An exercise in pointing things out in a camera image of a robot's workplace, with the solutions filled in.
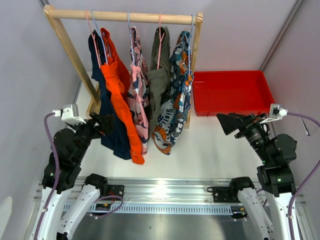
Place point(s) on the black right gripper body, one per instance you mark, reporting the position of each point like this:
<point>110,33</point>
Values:
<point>253,132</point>

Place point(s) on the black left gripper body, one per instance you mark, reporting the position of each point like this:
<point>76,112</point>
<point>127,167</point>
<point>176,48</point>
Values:
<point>87,132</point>

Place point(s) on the navy blue shorts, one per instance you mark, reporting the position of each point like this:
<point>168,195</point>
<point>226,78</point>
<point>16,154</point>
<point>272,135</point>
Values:
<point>117,139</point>

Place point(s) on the pink shark print shorts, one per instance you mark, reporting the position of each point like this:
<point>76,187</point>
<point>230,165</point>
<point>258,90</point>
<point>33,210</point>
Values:
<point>138,98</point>

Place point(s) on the blue orange patterned shorts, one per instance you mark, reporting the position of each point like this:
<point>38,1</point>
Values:
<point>177,102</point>

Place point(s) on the olive green shorts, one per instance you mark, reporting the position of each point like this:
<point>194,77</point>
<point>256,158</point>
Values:
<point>158,78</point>

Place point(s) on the pink hanger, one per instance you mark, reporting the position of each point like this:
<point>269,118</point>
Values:
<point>94,40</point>
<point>160,37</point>

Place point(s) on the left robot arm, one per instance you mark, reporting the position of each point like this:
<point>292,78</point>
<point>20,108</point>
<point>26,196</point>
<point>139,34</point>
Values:
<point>69,146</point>

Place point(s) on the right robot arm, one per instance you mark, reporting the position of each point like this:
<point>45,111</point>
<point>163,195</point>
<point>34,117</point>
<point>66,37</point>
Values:
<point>274,175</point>

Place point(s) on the red plastic tray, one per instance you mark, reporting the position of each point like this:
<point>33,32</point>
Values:
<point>222,92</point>

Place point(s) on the wooden clothes rack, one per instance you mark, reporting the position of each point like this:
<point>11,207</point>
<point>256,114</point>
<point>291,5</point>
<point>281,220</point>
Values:
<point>54,17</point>

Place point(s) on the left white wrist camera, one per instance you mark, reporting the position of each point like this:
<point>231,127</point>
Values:
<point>69,114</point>

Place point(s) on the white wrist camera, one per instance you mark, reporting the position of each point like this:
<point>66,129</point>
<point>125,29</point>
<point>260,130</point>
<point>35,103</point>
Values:
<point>69,114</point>
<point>276,113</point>

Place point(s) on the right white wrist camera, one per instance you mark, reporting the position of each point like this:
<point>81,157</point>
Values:
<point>276,113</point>

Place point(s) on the aluminium mounting rail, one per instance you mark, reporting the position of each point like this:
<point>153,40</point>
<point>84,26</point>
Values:
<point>153,196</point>

